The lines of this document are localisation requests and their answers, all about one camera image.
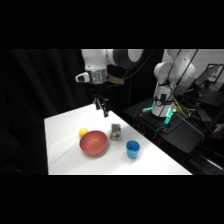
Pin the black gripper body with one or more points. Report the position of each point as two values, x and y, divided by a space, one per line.
98 89

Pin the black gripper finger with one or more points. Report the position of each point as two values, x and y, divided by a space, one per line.
97 104
105 109

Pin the blue cup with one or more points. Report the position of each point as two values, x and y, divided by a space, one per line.
132 150

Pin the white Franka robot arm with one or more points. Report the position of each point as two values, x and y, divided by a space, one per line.
176 71

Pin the pink bowl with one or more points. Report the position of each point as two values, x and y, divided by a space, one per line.
93 143

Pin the yellow tag on wrist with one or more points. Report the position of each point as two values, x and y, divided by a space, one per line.
115 80

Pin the small grey toy figure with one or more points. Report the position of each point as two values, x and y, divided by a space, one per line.
116 132

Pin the yellow ball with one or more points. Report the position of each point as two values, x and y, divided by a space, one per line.
83 132

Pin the green light on base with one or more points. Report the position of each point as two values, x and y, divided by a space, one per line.
165 121

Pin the black robot stand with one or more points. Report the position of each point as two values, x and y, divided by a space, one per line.
181 133

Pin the dark laptop screen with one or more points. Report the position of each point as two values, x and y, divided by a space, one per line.
209 76

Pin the white board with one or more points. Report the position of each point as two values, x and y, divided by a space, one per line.
213 56

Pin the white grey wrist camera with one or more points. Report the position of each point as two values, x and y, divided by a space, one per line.
82 77

